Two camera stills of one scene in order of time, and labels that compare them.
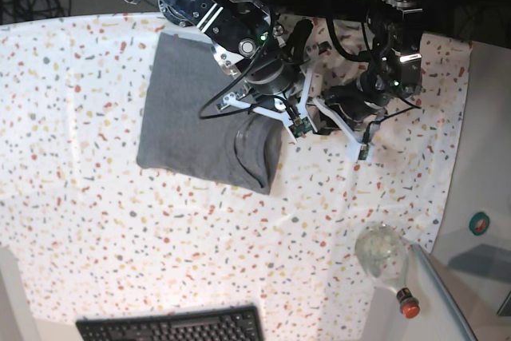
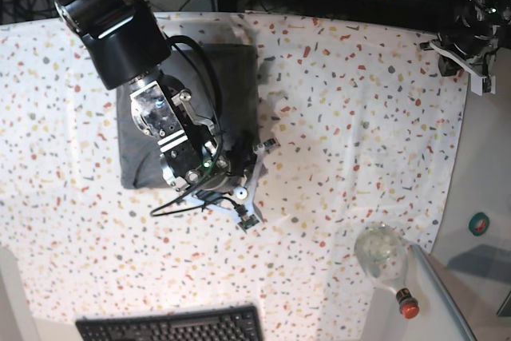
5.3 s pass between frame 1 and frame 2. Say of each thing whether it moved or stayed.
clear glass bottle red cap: stayed
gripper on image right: moved
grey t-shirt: moved
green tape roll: stayed
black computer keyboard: stayed
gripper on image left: moved
